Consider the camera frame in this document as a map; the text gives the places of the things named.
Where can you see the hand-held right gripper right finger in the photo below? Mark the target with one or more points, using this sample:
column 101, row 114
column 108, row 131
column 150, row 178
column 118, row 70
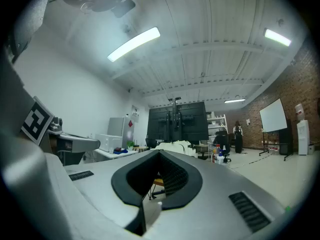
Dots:
column 212, row 189

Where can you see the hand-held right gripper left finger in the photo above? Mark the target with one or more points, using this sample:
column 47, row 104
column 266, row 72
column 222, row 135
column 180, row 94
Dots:
column 100, row 184

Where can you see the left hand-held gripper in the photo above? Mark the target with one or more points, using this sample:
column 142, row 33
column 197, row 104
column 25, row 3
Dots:
column 37, row 120

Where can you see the cream fabric backpack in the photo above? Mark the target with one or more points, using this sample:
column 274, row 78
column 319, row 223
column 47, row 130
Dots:
column 175, row 146

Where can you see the white desk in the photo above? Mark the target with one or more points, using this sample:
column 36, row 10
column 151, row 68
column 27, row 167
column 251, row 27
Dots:
column 105, row 154

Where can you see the white microwave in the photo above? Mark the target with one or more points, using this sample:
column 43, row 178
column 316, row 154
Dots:
column 108, row 141

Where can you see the white pump bottle blue pump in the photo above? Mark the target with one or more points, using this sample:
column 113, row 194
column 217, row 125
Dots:
column 220, row 159

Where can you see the clear pump bottle black pump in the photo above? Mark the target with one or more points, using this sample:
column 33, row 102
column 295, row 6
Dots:
column 227, row 159

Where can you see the brown bottle orange cap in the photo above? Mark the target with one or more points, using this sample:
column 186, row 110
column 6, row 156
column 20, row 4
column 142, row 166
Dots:
column 214, row 154

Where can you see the blue plastic tray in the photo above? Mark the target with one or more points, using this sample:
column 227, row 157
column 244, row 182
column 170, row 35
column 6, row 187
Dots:
column 120, row 152

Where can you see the silver fridge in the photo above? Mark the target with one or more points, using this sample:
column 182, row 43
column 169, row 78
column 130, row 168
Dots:
column 116, row 126

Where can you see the white bottle red cap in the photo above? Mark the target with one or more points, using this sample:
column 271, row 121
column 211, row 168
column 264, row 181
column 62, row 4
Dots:
column 218, row 149

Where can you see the black office chair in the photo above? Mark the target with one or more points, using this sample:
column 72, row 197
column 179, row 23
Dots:
column 150, row 143
column 221, row 140

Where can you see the green potted plant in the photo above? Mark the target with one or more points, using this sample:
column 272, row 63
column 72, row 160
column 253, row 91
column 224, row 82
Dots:
column 130, row 144

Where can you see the red paper sticker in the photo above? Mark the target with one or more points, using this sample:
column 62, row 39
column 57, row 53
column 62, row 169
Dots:
column 130, row 124

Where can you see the light wooden side table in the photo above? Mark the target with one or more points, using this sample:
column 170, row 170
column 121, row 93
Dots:
column 140, row 147

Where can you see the white storage shelf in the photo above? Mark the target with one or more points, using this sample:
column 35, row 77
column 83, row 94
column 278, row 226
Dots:
column 217, row 124

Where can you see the red label bottle pack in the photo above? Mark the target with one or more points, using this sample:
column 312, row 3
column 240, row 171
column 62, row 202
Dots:
column 273, row 149

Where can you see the long ceiling light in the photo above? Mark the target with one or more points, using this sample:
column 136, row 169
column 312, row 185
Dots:
column 277, row 37
column 234, row 100
column 133, row 44

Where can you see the white board on stand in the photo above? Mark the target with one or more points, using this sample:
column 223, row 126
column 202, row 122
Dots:
column 272, row 116

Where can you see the white water dispenser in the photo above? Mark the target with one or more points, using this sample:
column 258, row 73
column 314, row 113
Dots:
column 303, row 136

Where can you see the small white box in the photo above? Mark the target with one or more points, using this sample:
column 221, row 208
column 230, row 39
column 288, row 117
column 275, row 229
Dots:
column 311, row 149

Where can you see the clear water jug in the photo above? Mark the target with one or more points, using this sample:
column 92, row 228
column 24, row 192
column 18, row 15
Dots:
column 299, row 111

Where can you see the white wall poster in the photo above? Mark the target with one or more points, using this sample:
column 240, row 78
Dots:
column 135, row 114

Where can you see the black partition wall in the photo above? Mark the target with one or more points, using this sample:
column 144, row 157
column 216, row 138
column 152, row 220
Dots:
column 195, row 124

